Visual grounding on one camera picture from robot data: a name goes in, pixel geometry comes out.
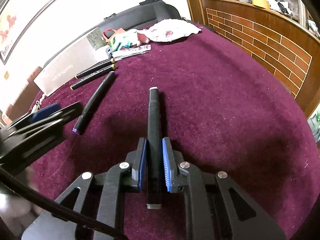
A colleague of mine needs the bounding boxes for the grey-capped black marker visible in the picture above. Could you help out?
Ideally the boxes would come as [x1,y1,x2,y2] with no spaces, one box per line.
[147,87,162,210]

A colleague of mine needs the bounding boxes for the purple-capped black marker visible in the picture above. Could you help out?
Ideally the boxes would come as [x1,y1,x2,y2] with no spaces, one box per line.
[72,72,116,135]

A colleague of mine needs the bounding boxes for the brown armchair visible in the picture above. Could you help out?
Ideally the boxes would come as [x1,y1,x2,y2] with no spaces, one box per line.
[2,67,42,124]

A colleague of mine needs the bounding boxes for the maroon velvet tablecloth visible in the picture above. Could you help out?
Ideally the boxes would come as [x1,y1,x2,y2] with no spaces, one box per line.
[33,28,319,238]

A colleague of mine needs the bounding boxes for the grey rectangular box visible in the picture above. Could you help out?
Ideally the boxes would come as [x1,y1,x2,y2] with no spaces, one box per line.
[34,28,109,96]

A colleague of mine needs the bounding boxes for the lower gold-capped black pen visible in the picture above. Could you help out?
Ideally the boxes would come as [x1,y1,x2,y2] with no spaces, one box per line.
[70,64,117,90]

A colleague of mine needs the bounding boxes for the gold-capped black pen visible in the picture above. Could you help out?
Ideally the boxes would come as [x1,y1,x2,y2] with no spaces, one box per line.
[70,64,117,90]
[75,58,116,79]

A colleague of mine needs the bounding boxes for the upper gold-capped black pen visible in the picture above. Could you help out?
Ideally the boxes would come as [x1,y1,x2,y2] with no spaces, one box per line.
[75,58,116,79]

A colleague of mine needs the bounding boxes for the framed horse painting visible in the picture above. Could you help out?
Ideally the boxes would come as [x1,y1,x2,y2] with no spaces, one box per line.
[1,0,56,64]

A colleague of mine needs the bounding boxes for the green cloth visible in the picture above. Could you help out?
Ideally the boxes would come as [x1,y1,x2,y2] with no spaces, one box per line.
[108,29,140,51]

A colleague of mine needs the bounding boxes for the pink cloth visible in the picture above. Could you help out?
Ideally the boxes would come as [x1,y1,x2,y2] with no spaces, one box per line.
[138,19,202,42]

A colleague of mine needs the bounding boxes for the wooden brick-pattern cabinet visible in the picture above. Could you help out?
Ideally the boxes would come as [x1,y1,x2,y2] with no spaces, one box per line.
[187,0,319,117]

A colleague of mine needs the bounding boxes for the black leather sofa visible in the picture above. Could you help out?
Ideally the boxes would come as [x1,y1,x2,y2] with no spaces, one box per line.
[97,0,187,32]

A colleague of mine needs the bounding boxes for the black cable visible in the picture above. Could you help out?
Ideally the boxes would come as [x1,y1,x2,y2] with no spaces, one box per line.
[0,166,128,240]

